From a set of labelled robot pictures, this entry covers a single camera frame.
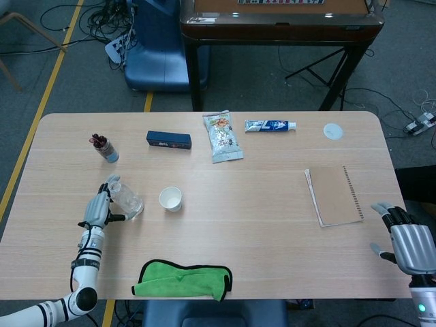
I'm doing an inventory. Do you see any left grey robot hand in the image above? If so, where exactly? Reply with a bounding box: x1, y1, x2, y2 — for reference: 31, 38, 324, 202
84, 174, 127, 229

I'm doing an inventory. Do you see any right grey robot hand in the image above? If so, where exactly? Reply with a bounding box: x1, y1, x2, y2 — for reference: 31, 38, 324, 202
370, 200, 436, 276

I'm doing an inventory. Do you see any transparent plastic bottle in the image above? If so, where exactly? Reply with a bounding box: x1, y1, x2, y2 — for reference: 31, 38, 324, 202
108, 181, 145, 221

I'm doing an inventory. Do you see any white paper cup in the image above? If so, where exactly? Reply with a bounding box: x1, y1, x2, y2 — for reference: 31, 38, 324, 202
159, 186, 183, 213

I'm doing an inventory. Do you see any small jar with red sticks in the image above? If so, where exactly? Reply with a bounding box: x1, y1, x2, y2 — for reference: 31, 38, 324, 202
90, 133, 120, 164

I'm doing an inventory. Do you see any brown spiral notebook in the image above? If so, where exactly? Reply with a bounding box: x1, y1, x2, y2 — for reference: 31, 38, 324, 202
304, 165, 364, 228

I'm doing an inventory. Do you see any dark blue rectangular box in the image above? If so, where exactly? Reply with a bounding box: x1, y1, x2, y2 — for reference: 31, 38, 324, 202
146, 130, 192, 150

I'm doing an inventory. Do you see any green microfiber cloth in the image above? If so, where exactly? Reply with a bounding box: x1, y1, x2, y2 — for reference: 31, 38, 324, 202
131, 259, 234, 302

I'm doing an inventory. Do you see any grey power strip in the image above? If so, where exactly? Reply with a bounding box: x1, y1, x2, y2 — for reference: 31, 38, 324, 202
404, 112, 436, 136

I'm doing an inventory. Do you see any silver snack bag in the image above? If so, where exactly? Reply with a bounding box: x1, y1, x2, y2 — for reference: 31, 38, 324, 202
202, 109, 245, 164

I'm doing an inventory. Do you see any white power strip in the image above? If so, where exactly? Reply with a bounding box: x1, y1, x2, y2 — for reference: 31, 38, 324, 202
104, 33, 132, 65

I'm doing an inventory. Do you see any blue machine base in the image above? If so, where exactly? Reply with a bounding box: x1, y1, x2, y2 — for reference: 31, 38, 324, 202
123, 0, 209, 95

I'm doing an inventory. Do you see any blue white toothpaste tube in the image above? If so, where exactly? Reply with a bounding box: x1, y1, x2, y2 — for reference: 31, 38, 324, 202
244, 119, 297, 134

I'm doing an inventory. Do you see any dark wooden mahjong table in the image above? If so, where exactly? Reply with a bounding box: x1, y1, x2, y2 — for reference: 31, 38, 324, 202
179, 0, 385, 112

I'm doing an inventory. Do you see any face-up mahjong tile row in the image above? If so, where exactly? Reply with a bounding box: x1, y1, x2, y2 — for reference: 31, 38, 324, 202
237, 0, 324, 5

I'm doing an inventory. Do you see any black cable tangle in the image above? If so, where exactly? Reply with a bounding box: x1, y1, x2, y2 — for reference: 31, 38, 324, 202
40, 0, 137, 71

